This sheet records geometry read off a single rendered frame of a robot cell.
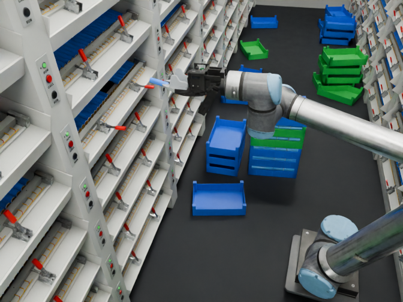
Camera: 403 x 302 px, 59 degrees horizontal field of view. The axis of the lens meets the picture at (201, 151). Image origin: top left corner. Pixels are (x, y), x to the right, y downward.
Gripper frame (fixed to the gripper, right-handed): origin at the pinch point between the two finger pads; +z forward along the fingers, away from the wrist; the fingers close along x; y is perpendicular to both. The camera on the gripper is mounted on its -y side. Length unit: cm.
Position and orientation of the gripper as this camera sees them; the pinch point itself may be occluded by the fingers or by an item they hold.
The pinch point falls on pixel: (167, 85)
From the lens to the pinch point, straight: 121.1
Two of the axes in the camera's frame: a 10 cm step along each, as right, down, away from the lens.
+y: -0.6, -7.8, -6.2
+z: -9.6, -1.3, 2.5
